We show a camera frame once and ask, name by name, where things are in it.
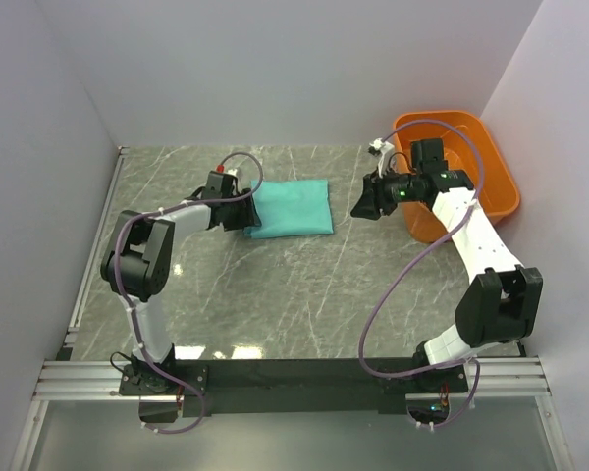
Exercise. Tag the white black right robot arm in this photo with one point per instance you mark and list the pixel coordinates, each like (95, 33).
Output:
(501, 302)

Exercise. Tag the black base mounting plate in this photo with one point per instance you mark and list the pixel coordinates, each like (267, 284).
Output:
(193, 403)

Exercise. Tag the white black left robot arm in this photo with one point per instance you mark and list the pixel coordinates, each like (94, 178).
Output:
(137, 262)

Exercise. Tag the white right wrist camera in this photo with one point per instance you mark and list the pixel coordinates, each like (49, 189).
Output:
(384, 151)

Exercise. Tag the teal t shirt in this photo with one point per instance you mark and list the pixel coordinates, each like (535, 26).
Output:
(292, 208)

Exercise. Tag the aluminium frame rail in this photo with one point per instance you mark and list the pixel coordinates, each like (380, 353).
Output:
(491, 377)

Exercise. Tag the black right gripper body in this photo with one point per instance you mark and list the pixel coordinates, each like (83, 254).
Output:
(398, 189)

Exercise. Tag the orange plastic basket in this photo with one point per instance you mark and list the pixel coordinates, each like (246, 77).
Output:
(500, 196)

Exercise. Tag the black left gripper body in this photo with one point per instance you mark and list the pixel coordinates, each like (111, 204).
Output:
(240, 214)

